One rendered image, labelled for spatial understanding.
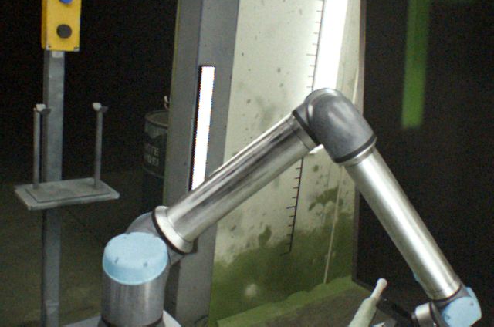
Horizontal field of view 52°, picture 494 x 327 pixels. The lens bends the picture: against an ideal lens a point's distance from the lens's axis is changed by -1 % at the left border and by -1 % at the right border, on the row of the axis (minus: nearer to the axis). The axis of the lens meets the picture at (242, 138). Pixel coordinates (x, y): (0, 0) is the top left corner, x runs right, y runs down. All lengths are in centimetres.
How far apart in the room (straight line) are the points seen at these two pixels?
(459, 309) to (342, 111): 57
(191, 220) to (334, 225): 160
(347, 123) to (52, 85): 118
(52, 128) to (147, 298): 95
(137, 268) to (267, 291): 154
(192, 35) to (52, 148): 68
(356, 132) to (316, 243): 169
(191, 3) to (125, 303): 122
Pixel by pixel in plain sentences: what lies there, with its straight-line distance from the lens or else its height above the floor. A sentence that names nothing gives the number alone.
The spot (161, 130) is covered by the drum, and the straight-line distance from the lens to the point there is 276.
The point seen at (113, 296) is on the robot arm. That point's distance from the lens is 125.
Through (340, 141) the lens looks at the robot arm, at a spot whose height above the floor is 122.
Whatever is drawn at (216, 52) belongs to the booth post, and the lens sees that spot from 204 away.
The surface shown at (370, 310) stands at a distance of 177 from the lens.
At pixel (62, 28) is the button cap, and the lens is 189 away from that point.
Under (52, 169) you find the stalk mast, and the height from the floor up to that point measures 84.
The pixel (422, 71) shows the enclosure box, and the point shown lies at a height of 134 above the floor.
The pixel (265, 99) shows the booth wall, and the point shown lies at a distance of 224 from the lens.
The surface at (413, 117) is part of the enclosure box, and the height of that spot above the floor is 115.
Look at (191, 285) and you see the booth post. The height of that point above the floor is 31.
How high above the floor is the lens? 145
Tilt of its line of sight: 13 degrees down
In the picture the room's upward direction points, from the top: 6 degrees clockwise
